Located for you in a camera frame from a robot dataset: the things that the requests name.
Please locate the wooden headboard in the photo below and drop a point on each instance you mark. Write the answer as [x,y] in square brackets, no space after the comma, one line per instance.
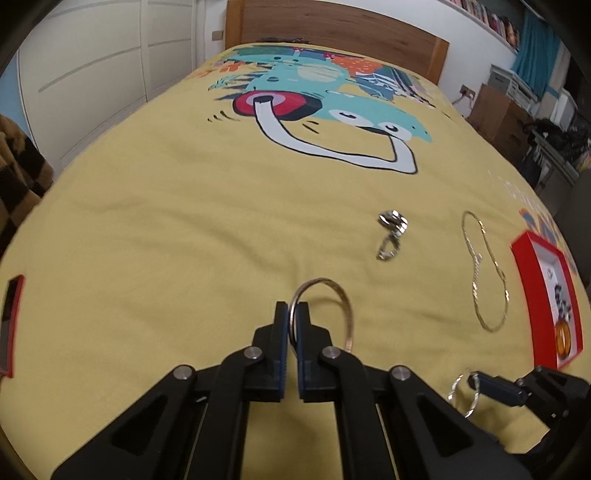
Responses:
[346,23]

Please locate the brown checkered cloth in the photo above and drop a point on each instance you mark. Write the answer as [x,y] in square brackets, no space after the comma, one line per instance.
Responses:
[18,166]

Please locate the wall socket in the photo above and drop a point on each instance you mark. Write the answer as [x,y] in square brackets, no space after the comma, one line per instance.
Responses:
[468,92]

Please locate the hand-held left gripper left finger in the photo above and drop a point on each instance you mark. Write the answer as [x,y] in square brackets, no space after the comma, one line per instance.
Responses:
[280,355]

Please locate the row of books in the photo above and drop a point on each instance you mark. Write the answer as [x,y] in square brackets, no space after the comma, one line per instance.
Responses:
[494,21]

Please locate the black clutter pile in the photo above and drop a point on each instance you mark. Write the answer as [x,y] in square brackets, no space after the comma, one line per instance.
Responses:
[558,134]

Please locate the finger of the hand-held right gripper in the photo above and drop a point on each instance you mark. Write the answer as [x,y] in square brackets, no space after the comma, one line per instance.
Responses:
[498,388]

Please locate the wooden nightstand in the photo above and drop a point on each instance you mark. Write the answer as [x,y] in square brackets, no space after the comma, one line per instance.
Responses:
[498,115]

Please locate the white wardrobe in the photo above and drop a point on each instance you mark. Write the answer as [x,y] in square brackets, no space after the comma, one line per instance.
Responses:
[92,55]

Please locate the teal curtain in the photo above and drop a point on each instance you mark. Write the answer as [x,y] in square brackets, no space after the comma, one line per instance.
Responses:
[535,50]

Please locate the yellow printed blanket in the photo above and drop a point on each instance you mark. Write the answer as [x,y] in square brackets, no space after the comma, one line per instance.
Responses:
[161,230]

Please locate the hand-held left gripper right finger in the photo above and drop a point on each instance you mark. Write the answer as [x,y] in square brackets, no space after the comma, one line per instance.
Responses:
[302,355]

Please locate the dark items on headboard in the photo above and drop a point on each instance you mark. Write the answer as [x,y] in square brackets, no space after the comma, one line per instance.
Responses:
[286,40]

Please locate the white storage drawers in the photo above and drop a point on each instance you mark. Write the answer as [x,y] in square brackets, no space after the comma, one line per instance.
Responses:
[512,85]

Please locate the wall switch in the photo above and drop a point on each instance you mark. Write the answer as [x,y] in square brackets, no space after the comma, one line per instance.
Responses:
[217,35]

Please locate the red jewelry box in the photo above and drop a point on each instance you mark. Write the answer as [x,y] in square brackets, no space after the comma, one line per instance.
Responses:
[524,265]

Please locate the amber bangle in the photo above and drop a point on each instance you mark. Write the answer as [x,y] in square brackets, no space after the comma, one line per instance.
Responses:
[564,341]

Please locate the thin gold bangle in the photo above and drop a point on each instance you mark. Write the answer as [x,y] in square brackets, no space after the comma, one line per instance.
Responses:
[344,300]

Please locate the twisted silver hoop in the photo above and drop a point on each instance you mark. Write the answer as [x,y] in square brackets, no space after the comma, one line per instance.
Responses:
[453,386]

